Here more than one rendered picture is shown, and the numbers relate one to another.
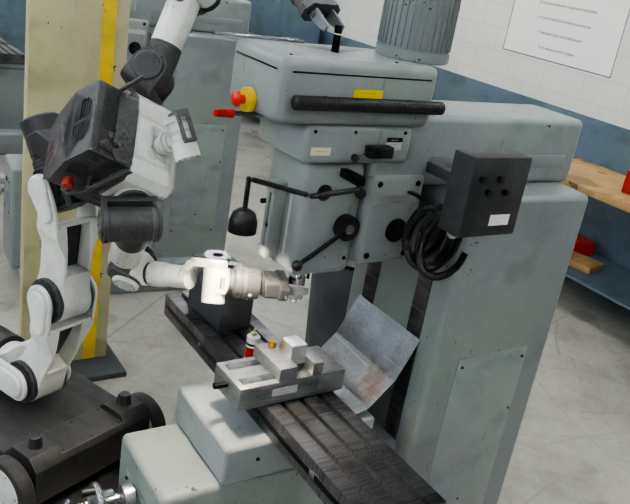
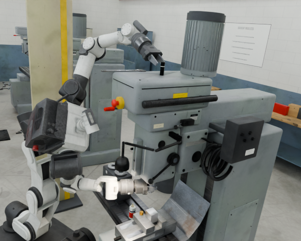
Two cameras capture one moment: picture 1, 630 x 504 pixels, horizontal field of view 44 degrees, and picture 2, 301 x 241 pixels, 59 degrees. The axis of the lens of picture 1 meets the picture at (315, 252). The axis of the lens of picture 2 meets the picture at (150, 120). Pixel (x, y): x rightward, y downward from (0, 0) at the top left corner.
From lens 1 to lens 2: 66 cm
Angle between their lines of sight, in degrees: 2
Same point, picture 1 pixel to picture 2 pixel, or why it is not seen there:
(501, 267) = (246, 167)
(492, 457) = not seen: outside the picture
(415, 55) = (201, 73)
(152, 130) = (75, 119)
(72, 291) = (46, 192)
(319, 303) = not seen: hidden behind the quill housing
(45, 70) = (38, 85)
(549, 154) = (263, 111)
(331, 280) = not seen: hidden behind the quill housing
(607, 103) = (261, 77)
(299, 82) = (145, 93)
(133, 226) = (67, 169)
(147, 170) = (73, 139)
